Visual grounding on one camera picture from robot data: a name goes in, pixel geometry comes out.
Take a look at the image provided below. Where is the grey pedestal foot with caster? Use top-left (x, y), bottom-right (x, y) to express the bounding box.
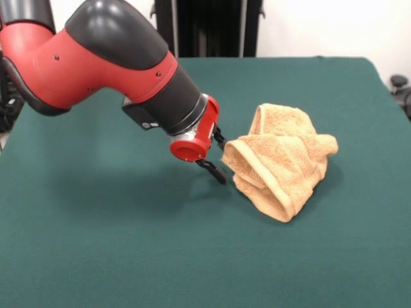
top-left (389, 74), bottom-right (411, 121)

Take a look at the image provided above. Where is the tan terry towel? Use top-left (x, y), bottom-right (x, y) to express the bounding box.
top-left (221, 103), bottom-right (339, 223)

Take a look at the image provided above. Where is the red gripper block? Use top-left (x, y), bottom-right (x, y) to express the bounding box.
top-left (170, 94), bottom-right (228, 186)

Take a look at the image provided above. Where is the dark green table cloth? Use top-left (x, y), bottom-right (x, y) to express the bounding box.
top-left (0, 56), bottom-right (411, 308)

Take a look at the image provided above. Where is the black equipment with cables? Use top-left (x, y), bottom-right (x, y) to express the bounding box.
top-left (0, 57), bottom-right (26, 133)

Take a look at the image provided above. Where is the black stand behind table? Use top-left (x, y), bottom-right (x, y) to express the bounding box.
top-left (155, 0), bottom-right (259, 59)

